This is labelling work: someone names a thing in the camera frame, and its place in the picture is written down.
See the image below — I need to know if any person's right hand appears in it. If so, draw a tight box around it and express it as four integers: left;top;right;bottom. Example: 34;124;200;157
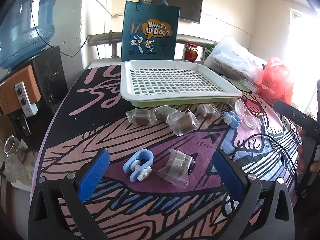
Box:
297;128;320;177

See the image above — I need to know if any blue flower hair clip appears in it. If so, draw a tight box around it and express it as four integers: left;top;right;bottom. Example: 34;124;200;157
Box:
222;111;242;130
122;149;154;183

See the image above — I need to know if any red lid sauce jar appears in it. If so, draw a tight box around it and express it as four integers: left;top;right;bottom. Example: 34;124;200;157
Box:
184;43;200;62

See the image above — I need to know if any brown candy cube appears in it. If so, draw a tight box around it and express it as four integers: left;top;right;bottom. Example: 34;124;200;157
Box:
154;106;177;122
126;108;157;126
196;103;220;119
166;111;200;137
156;149;195;188

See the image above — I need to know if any black flat screen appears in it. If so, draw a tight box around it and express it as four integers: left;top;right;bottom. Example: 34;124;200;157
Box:
152;0;204;23

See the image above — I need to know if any white perforated tray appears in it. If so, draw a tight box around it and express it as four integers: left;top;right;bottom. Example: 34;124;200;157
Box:
120;60;243;105

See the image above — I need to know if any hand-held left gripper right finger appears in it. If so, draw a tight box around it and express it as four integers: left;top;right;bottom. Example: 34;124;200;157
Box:
212;149;295;240

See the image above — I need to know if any black cable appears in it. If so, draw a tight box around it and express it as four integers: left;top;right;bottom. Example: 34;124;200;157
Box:
230;134;304;198

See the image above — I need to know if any blue cartoon tote bag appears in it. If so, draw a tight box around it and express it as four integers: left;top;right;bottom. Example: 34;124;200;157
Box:
121;0;181;62

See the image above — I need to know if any orange white control box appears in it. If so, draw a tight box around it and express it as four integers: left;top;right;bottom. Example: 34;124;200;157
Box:
0;64;42;117

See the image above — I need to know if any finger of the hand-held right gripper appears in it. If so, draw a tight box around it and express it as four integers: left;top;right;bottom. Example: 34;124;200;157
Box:
274;101;309;128

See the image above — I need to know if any clear round plastic dish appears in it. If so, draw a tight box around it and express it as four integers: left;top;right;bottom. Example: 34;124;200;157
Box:
234;99;247;117
244;114;259;128

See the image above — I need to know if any blue water bottle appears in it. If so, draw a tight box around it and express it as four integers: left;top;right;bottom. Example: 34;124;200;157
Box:
0;0;56;69

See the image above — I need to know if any green packet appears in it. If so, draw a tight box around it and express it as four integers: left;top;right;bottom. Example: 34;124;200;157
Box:
204;44;216;60

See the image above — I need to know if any clear glass jar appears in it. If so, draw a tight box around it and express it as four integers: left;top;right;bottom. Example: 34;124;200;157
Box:
4;135;22;160

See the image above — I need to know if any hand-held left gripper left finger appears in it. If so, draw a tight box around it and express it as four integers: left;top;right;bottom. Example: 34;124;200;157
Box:
28;149;110;240

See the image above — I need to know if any clear plastic packet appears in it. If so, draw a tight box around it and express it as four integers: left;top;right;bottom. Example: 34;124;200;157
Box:
239;79;260;93

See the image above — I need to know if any clear plastic bag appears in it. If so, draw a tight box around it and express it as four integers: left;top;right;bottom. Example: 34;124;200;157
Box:
203;35;269;84

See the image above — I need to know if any red mesh bag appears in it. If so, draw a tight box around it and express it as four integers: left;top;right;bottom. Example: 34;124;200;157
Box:
257;57;294;105

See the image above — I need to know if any grey metal rail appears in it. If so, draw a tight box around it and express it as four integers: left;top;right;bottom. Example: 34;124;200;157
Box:
89;31;220;58

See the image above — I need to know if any green tray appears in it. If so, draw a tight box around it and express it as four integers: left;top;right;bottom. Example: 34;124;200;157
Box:
130;96;242;108

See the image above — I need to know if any window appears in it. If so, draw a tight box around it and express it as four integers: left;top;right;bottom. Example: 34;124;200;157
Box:
290;7;320;115

